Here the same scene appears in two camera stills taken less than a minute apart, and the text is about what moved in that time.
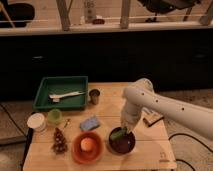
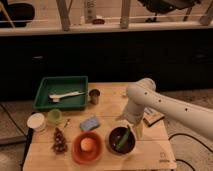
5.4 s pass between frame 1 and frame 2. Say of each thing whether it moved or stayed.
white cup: stayed
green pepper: moved
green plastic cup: stayed
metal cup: stayed
